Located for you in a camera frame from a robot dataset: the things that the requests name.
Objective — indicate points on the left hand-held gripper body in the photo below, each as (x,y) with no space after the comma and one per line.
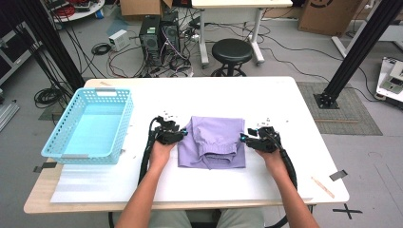
(168,136)

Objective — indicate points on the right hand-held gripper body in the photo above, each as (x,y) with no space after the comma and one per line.
(264,144)

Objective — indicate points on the purple shorts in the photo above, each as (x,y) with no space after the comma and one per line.
(212,136)

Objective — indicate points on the light blue plastic basket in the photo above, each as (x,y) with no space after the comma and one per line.
(95,129)

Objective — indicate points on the person's right hand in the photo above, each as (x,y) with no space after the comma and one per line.
(272,161)

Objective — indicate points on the person's left hand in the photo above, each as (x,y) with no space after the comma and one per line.
(161,155)

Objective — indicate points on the wooden stick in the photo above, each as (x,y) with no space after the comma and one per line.
(323,187)

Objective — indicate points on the black tape piece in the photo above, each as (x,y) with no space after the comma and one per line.
(47,165)
(338,175)

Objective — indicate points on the black round stool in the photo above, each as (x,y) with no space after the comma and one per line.
(233,52)

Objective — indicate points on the person's grey trousers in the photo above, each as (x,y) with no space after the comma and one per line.
(171,220)

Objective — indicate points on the grey floor mat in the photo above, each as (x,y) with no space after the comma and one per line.
(348,107)

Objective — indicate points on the black computer tower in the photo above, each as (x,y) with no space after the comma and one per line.
(149,38)
(170,34)

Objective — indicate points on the black tape cross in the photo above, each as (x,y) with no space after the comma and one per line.
(347,211)

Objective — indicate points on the small white box device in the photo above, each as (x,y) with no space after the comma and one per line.
(118,40)

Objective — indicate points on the white desk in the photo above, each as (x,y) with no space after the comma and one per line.
(240,3)

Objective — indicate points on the large printed cardboard box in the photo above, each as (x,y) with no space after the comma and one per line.
(329,19)

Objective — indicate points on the white flat device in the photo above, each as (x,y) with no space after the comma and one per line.
(391,82)

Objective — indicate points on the round white table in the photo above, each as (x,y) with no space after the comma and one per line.
(79,14)

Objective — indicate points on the metal profile bars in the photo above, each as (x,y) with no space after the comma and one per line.
(6,115)

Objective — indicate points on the grey shelf unit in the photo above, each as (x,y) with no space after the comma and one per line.
(12,60)

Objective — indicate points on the white desk frame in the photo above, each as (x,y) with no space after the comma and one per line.
(338,44)

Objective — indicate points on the black metal frame post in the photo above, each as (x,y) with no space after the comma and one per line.
(358,47)
(53,41)

